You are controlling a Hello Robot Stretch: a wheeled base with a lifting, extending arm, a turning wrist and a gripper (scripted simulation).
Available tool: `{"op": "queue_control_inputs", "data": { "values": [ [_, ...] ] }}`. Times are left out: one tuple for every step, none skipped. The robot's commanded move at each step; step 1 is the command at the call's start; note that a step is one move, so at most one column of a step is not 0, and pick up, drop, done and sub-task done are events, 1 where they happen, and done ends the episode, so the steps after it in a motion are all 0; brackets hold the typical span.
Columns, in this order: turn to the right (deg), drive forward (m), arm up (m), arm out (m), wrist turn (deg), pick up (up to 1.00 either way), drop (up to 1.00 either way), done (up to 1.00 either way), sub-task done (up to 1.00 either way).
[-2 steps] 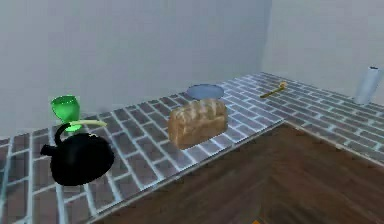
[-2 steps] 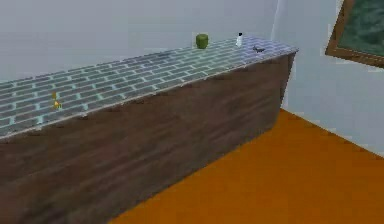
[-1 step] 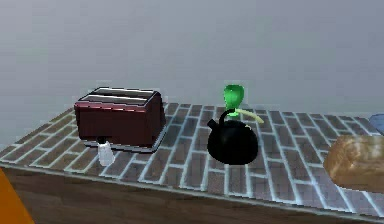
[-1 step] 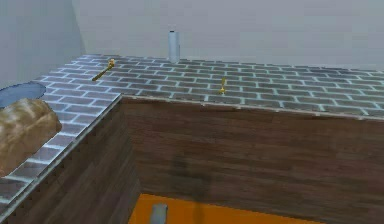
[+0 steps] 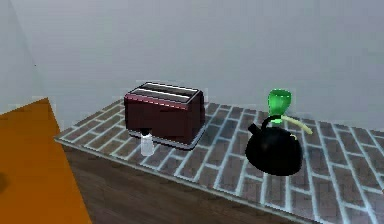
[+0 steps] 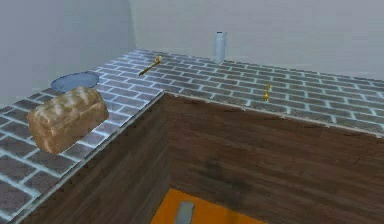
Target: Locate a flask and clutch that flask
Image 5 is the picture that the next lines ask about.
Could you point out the dark red toaster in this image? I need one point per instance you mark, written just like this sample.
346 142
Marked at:
165 116

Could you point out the clear salt shaker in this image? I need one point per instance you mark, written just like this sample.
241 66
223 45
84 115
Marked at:
146 145

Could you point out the brown wooden counter cabinet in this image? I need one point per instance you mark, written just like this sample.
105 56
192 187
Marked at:
160 193

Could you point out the black kettle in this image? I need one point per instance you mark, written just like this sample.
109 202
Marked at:
275 151

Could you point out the pale yellow stick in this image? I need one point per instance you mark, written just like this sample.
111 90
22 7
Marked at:
299 124

